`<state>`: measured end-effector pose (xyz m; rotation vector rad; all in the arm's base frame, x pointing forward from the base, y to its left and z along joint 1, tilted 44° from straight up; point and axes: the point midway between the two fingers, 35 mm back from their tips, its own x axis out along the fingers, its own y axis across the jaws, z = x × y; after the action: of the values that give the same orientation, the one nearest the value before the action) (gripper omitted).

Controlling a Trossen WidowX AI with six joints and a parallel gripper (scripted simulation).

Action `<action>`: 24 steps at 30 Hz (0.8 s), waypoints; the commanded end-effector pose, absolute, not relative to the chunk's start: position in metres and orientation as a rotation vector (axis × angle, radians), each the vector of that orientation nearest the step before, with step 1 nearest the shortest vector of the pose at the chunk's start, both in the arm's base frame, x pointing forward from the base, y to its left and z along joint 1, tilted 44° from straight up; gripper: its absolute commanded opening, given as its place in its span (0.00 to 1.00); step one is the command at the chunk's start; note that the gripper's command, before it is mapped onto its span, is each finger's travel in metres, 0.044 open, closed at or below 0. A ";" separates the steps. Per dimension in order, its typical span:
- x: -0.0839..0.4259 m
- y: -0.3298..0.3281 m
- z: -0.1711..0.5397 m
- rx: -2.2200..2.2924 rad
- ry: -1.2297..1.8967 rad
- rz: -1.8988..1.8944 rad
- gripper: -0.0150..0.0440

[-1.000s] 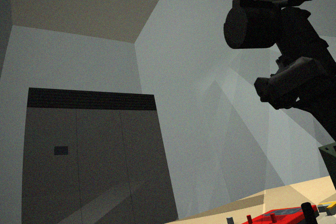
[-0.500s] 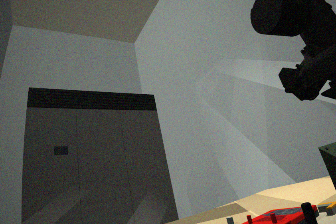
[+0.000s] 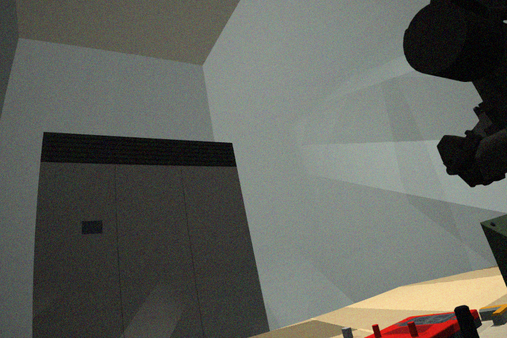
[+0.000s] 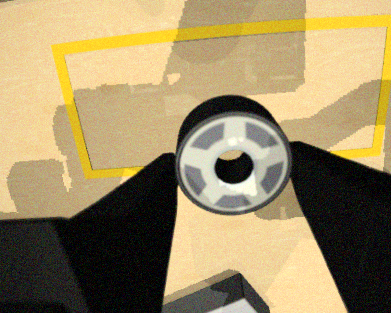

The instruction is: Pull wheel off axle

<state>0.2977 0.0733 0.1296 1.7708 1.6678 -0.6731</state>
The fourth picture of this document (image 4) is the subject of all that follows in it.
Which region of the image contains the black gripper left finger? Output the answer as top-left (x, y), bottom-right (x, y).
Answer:
top-left (0, 152), bottom-right (178, 313)

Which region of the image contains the black wheel with grey hub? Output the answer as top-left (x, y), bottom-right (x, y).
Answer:
top-left (174, 94), bottom-right (293, 216)

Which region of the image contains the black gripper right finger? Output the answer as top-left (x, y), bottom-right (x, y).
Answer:
top-left (290, 141), bottom-right (391, 313)

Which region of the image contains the yellow rectangular outline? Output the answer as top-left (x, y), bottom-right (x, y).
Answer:
top-left (51, 14), bottom-right (391, 179)

